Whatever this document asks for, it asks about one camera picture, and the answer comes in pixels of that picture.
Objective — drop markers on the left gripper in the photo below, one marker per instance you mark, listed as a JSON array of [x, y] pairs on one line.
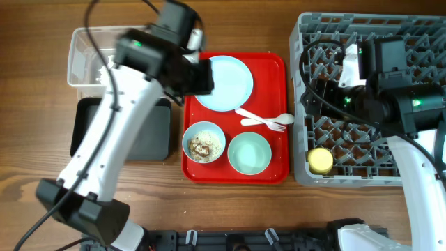
[[205, 86]]

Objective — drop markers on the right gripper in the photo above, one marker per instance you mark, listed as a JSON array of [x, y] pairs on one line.
[[325, 90]]

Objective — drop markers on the light blue plate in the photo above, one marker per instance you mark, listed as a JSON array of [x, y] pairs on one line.
[[233, 84]]

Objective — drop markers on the yellow plastic cup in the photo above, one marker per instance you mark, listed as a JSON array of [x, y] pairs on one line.
[[320, 161]]

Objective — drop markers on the blue bowl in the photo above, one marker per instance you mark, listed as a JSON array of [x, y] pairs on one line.
[[202, 126]]

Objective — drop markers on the rice food leftovers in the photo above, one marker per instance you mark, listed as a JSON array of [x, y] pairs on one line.
[[205, 146]]

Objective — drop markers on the white napkin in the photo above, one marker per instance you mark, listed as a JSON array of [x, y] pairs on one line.
[[103, 78]]

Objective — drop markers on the green bowl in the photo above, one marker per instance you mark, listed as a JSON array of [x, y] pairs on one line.
[[249, 153]]

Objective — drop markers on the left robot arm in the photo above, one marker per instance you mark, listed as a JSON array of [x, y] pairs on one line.
[[161, 59]]

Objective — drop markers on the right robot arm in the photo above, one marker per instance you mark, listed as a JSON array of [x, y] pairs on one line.
[[410, 116]]

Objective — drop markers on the grey dishwasher rack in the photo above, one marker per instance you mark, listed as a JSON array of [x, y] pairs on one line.
[[358, 166]]

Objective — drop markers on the black waste tray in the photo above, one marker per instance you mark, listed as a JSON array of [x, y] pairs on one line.
[[152, 142]]

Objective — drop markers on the white plastic spoon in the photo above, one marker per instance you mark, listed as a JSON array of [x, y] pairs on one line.
[[283, 119]]

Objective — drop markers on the white plastic fork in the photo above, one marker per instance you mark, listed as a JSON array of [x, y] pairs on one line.
[[271, 125]]

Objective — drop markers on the clear plastic bin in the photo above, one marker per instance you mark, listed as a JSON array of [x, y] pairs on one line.
[[84, 64]]

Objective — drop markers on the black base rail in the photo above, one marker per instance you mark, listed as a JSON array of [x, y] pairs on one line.
[[310, 239]]

